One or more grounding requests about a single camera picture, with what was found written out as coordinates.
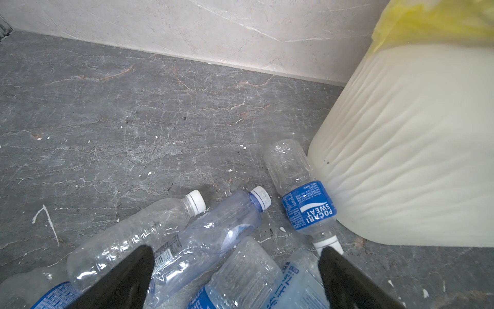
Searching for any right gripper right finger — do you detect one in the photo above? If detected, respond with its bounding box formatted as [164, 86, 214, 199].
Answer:
[318, 247, 403, 309]

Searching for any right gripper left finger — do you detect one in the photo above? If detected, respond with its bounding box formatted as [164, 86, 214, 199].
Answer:
[68, 245, 154, 309]

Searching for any clear bottle white cap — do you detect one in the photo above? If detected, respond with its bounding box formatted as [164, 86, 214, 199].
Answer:
[66, 190, 206, 292]

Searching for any clear bottle blue label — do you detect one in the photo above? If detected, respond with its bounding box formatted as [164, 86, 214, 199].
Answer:
[264, 139, 343, 254]

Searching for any pocari sweat bottle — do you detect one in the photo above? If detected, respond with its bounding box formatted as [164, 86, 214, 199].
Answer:
[187, 236, 282, 309]

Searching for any white bin with yellow bag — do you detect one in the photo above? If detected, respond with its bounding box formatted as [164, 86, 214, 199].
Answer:
[308, 1, 493, 247]

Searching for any clear blue tinted bottle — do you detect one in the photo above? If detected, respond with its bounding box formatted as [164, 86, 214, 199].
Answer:
[262, 249, 330, 309]

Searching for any small blue label bottle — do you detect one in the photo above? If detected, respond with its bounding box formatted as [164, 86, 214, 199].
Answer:
[1, 265, 80, 308]

